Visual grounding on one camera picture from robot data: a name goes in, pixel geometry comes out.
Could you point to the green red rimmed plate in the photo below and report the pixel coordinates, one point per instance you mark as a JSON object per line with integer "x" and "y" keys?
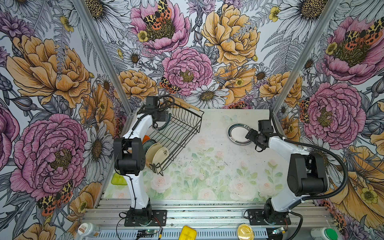
{"x": 237, "y": 134}
{"x": 166, "y": 122}

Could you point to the aluminium corner post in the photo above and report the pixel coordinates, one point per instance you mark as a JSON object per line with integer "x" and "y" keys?
{"x": 323, "y": 22}
{"x": 93, "y": 33}

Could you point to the black wire dish rack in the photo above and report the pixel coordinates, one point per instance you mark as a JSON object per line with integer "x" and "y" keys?
{"x": 185, "y": 124}

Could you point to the orange plate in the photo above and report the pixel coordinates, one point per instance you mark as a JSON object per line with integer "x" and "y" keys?
{"x": 145, "y": 139}

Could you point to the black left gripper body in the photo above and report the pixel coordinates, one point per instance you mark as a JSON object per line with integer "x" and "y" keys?
{"x": 161, "y": 116}

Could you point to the cream bowl plate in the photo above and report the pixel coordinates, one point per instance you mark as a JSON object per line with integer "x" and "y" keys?
{"x": 160, "y": 156}

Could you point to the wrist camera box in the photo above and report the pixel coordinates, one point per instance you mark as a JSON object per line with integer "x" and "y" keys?
{"x": 265, "y": 127}
{"x": 152, "y": 103}

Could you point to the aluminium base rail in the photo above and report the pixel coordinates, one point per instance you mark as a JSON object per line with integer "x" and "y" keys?
{"x": 210, "y": 219}

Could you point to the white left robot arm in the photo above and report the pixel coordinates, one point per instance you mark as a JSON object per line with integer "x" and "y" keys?
{"x": 130, "y": 161}

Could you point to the aluminium left corner post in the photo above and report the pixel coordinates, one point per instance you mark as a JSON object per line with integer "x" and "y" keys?
{"x": 93, "y": 33}

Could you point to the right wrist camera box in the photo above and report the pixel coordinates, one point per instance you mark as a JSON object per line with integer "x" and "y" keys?
{"x": 265, "y": 127}

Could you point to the round yellow lid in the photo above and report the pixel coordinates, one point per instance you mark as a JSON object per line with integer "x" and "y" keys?
{"x": 245, "y": 232}

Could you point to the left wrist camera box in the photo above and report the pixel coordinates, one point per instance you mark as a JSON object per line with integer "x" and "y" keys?
{"x": 152, "y": 103}

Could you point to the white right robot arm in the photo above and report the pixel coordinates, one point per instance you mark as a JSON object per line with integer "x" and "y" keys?
{"x": 306, "y": 176}

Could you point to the green white button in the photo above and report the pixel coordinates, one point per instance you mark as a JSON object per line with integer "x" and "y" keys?
{"x": 324, "y": 234}

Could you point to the yellow plastic block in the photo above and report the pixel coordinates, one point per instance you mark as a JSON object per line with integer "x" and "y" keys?
{"x": 188, "y": 233}

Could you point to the aluminium right corner post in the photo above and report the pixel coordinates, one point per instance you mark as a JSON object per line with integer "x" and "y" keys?
{"x": 323, "y": 22}

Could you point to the white bottle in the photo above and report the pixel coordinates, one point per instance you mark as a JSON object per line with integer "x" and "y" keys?
{"x": 89, "y": 230}

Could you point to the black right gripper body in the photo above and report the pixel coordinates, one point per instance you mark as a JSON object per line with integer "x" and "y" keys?
{"x": 258, "y": 142}

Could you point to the teal patterned plate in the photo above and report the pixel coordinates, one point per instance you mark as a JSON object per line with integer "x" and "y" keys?
{"x": 148, "y": 144}

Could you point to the green translucent square dish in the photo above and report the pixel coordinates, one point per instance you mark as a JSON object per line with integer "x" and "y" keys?
{"x": 118, "y": 180}

